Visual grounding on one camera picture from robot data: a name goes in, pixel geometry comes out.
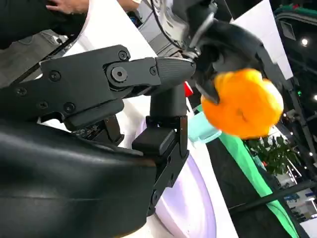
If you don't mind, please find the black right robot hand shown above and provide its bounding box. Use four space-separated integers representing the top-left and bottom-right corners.
0 44 197 238

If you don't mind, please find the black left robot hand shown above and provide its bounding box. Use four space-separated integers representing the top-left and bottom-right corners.
187 0 294 105

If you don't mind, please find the orange and white bread roll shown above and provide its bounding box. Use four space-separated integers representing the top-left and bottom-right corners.
200 68 284 140

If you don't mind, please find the green potted plant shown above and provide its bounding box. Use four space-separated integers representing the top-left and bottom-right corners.
247 135 301 175

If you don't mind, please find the lilac plate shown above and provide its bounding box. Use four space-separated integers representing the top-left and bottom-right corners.
142 116 216 238

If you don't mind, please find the green cloth banner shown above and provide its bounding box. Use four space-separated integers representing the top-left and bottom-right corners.
219 133 306 238

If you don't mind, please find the person's hand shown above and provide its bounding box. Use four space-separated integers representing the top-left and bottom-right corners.
46 0 93 14

